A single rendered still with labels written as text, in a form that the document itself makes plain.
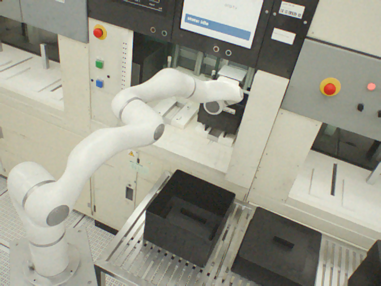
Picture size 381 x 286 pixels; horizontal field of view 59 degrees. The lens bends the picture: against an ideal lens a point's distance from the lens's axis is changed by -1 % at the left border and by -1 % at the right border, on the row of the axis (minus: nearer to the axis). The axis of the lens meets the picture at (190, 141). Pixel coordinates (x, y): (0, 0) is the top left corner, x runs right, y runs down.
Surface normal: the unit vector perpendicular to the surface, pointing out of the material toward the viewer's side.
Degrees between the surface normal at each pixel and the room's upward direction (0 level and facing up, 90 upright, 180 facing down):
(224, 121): 94
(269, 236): 0
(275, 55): 90
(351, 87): 90
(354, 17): 90
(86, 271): 0
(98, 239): 0
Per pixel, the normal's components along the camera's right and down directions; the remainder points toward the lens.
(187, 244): -0.41, 0.51
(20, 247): 0.15, -0.79
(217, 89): 0.18, -0.17
